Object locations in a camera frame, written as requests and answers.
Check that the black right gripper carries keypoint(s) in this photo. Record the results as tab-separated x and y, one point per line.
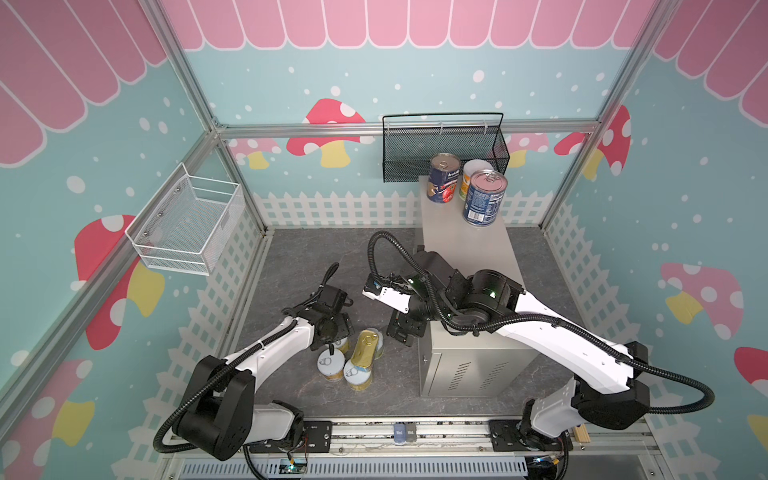
405	324

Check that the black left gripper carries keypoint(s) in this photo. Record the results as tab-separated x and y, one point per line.
345	329

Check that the blue label tin can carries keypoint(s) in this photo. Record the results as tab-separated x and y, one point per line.
484	197

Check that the dark blue red label can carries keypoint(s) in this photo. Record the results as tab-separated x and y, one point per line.
443	177

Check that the orange green plastic-lid can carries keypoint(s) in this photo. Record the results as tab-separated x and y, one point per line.
468	170

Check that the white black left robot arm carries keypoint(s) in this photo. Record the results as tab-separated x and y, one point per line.
218	413

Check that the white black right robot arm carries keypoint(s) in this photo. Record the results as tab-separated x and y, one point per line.
603	389

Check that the grey metal cabinet counter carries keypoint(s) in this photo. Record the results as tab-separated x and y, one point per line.
467	366

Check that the green can white lid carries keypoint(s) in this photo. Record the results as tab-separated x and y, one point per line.
379	344

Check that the gold rectangular spam tin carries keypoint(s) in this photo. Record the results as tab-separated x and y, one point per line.
363	354

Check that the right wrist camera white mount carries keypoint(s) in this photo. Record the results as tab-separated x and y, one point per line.
396	292

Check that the small blue device on rail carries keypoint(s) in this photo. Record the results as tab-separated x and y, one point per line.
404	433

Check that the white wire mesh basket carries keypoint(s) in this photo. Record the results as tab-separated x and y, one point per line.
186	226

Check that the white slotted cable duct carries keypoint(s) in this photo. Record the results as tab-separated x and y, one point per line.
396	468

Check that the black wire mesh basket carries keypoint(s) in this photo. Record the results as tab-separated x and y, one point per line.
411	140

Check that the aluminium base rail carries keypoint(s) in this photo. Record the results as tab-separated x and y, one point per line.
445	436

